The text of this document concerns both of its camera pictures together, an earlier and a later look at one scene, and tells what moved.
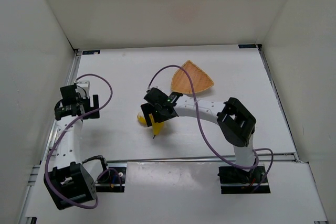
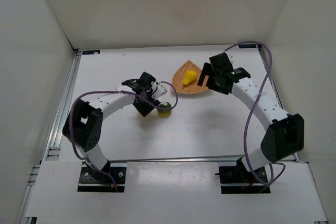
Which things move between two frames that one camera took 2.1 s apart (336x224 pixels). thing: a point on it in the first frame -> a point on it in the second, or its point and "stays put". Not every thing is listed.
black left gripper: (92, 106) -> (144, 107)
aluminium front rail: (220, 160) stays put
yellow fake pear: (156, 126) -> (190, 76)
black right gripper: (147, 114) -> (212, 81)
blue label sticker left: (91, 52) stays put
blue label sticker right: (247, 46) stays put
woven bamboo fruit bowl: (180, 82) stays put
